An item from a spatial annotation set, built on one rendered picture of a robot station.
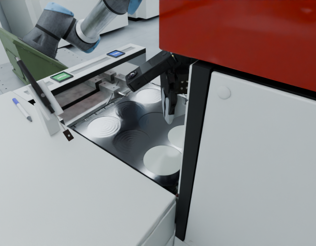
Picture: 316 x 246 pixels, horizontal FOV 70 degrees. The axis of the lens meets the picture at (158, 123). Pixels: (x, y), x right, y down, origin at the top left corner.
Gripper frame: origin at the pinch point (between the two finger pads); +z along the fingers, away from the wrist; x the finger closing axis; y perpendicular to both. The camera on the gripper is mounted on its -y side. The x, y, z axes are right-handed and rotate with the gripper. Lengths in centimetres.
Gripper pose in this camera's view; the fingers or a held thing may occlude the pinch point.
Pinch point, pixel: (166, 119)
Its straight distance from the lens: 57.2
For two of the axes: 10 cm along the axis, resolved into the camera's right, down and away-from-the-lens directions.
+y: 9.7, -1.4, 1.9
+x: -2.4, -5.9, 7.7
